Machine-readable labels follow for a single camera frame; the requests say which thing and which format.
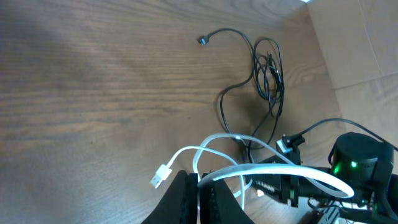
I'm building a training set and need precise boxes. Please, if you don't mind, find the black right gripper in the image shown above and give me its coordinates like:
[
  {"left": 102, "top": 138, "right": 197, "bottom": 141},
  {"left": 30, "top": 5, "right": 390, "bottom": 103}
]
[{"left": 244, "top": 145, "right": 301, "bottom": 207}]

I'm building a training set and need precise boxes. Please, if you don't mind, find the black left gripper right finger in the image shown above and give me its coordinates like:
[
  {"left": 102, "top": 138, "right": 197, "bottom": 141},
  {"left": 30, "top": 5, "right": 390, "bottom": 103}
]
[{"left": 198, "top": 179, "right": 254, "bottom": 224}]

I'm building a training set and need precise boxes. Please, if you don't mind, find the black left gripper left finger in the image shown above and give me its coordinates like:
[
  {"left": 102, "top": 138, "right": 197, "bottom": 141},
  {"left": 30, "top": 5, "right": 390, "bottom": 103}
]
[{"left": 142, "top": 170, "right": 198, "bottom": 224}]

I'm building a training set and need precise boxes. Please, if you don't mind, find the white usb cable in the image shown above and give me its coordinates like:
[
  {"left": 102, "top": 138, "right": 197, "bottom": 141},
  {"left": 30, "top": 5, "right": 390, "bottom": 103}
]
[{"left": 150, "top": 133, "right": 355, "bottom": 211}]

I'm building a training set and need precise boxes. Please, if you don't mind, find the black usb cable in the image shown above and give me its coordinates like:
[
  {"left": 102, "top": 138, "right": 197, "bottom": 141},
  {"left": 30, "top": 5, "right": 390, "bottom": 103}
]
[{"left": 197, "top": 27, "right": 285, "bottom": 164}]

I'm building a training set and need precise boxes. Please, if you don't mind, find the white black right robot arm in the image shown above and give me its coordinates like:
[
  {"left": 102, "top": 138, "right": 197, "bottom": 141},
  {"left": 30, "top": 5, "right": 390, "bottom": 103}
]
[{"left": 246, "top": 132, "right": 397, "bottom": 223}]

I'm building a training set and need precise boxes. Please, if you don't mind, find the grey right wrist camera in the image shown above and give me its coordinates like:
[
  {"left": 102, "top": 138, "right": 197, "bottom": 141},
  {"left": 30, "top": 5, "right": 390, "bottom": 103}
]
[{"left": 275, "top": 139, "right": 292, "bottom": 154}]

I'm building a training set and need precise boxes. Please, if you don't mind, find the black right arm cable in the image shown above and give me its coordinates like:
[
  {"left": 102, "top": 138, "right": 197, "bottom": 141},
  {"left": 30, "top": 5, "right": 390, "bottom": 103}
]
[{"left": 282, "top": 117, "right": 398, "bottom": 153}]

